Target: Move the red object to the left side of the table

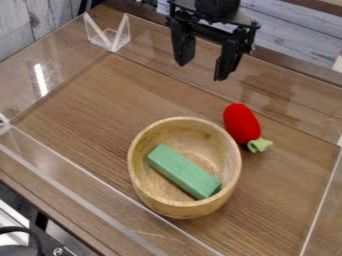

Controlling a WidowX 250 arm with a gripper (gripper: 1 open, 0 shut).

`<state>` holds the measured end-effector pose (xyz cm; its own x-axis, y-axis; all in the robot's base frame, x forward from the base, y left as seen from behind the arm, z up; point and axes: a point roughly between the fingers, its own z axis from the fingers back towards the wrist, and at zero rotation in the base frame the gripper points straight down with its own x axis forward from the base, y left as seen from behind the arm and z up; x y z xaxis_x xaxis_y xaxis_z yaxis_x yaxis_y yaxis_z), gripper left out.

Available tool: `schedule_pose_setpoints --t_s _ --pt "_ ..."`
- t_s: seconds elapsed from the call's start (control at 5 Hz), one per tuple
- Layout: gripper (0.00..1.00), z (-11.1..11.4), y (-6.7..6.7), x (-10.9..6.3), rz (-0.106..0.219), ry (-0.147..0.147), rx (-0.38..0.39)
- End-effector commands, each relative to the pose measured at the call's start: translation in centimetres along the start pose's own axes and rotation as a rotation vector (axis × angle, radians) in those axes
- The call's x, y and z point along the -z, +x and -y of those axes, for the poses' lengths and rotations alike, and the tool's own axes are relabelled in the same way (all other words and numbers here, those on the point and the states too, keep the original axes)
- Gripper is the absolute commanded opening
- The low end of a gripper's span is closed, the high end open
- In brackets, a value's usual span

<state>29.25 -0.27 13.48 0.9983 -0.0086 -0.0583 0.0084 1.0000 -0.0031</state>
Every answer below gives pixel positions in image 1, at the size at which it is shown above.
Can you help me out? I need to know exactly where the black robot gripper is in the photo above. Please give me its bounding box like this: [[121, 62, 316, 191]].
[[166, 0, 260, 81]]

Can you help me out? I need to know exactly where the red plush strawberry toy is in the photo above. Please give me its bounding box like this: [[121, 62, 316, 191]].
[[223, 103, 272, 153]]

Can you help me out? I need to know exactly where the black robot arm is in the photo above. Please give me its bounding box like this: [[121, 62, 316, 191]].
[[166, 0, 260, 81]]

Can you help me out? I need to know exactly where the light wooden bowl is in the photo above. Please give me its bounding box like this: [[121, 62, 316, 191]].
[[126, 117, 241, 219]]

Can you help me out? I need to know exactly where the green rectangular block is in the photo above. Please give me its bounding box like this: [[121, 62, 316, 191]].
[[145, 144, 221, 200]]

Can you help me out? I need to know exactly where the clear acrylic corner bracket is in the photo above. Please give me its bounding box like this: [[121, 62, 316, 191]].
[[82, 13, 130, 53]]

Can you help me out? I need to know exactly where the clear acrylic enclosure wall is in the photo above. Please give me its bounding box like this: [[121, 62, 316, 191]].
[[0, 15, 342, 256]]

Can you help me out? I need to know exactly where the black table leg bracket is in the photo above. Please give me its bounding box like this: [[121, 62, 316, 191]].
[[29, 211, 96, 256]]

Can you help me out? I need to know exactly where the black cable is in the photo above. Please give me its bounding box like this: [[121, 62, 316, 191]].
[[0, 225, 44, 256]]

